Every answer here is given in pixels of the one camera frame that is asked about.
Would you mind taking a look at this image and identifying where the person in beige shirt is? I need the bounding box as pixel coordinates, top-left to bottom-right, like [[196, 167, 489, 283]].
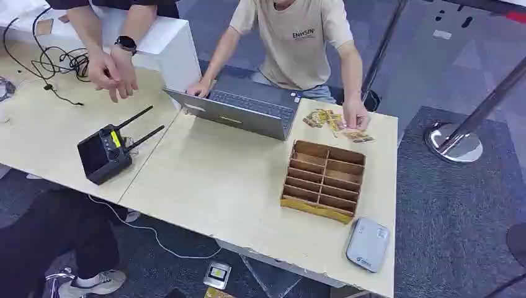
[[187, 0, 372, 132]]

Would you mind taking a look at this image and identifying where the black round object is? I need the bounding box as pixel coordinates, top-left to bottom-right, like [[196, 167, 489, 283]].
[[506, 222, 526, 268]]

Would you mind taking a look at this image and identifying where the yellow packet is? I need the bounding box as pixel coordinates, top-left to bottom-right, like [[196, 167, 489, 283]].
[[204, 287, 235, 298]]

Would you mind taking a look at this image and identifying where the grey desk frame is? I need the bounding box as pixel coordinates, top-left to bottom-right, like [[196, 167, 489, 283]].
[[215, 240, 346, 298]]

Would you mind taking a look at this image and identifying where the chrome chair base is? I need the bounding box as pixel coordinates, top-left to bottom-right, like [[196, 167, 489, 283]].
[[44, 267, 77, 298]]

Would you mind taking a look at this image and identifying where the person wearing wristwatch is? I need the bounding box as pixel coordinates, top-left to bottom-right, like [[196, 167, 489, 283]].
[[45, 0, 181, 104]]

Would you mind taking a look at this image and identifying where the person in black trousers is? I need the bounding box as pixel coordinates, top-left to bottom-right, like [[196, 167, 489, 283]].
[[0, 188, 141, 298]]

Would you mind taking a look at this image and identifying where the chrome stanchion with black base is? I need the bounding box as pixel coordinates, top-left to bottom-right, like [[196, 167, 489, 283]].
[[361, 0, 409, 112]]

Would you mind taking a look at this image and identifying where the white cable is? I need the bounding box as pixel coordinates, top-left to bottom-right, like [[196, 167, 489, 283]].
[[87, 194, 223, 260]]

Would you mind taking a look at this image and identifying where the black cable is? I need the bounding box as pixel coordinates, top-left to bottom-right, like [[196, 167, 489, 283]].
[[3, 7, 91, 107]]

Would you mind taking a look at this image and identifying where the black remote controller with antennas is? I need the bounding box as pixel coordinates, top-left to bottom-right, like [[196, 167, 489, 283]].
[[76, 106, 166, 186]]

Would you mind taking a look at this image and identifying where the silver floor socket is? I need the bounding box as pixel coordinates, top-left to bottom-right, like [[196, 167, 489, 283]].
[[203, 261, 232, 291]]

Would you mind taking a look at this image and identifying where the black wristwatch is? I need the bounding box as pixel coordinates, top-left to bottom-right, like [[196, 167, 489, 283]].
[[114, 35, 138, 56]]

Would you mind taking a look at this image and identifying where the white cabinet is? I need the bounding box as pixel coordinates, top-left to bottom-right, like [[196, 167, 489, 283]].
[[0, 0, 202, 110]]

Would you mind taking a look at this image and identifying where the wooden card box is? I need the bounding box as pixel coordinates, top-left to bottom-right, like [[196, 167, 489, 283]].
[[280, 140, 367, 225]]

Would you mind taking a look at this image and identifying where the grey laptop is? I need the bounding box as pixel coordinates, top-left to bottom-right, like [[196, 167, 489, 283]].
[[163, 75, 303, 142]]

